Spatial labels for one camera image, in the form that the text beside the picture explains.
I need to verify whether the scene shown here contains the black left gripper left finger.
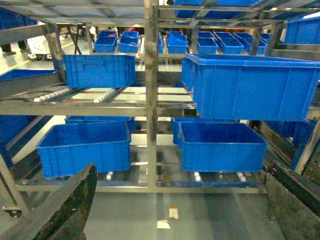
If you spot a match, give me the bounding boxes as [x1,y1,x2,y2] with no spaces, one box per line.
[0,163,98,240]

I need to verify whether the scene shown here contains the blue crate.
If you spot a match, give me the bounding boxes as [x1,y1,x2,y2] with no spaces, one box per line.
[178,122,268,173]
[63,54,136,88]
[36,121,132,179]
[181,54,320,122]

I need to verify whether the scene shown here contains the blue crate lower right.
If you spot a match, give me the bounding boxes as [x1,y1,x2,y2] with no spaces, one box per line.
[178,122,268,173]

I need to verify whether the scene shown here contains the white floor tape piece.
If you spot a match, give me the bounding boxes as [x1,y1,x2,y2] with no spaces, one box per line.
[156,219,171,229]

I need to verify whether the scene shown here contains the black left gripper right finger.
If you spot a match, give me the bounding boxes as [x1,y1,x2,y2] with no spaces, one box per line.
[262,160,320,240]

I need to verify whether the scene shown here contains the stainless steel shelf rack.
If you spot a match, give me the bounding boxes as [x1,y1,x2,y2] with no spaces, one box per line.
[0,0,320,218]

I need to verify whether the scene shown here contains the blue crate lower left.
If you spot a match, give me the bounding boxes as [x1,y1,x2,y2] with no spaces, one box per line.
[36,121,132,179]

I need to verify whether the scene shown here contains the blue crate upper right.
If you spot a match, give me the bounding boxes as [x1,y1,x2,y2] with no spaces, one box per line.
[181,54,320,122]

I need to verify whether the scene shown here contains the blue crate upper left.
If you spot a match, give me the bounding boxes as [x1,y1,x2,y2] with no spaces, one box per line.
[63,54,136,88]

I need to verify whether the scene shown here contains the background steel rack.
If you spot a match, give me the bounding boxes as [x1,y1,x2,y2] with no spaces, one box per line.
[84,23,276,61]

